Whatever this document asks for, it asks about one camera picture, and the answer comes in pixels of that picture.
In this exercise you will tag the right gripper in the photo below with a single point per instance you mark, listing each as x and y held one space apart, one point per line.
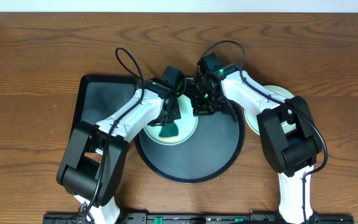
199 109

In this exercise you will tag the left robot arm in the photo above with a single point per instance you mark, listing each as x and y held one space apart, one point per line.
93 162

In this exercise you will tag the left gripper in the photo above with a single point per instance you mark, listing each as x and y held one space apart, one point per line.
169 115

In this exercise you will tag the round black tray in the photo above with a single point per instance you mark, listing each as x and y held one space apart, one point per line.
213 147

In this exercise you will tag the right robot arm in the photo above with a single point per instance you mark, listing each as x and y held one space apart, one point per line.
289 137

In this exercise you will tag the light green plate front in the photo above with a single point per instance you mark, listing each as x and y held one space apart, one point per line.
252 119

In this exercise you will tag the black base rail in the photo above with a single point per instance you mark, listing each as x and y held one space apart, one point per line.
143 218

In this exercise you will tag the black rectangular tray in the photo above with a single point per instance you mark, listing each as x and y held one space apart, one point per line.
99 96

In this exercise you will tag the light green plate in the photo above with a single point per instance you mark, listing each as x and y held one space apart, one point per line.
252 119
186 124

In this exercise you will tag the green sponge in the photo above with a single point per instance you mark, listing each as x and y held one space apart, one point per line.
169 131

